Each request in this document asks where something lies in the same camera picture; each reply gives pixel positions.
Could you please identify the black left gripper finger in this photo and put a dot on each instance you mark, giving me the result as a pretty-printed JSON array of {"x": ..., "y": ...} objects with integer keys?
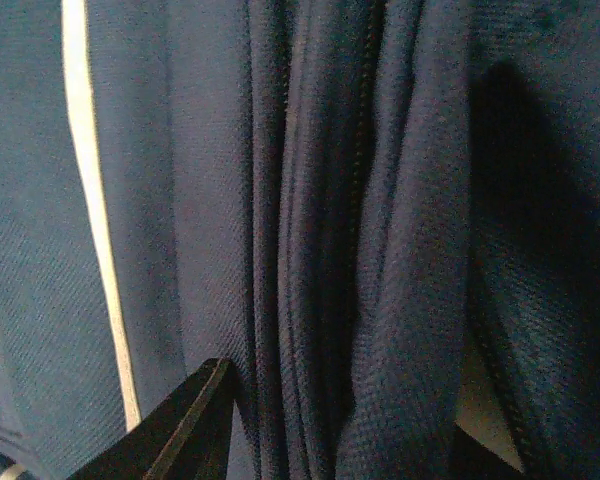
[{"x": 186, "y": 437}]

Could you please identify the navy blue student backpack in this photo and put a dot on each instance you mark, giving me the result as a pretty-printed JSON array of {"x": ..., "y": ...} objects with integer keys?
[{"x": 385, "y": 214}]

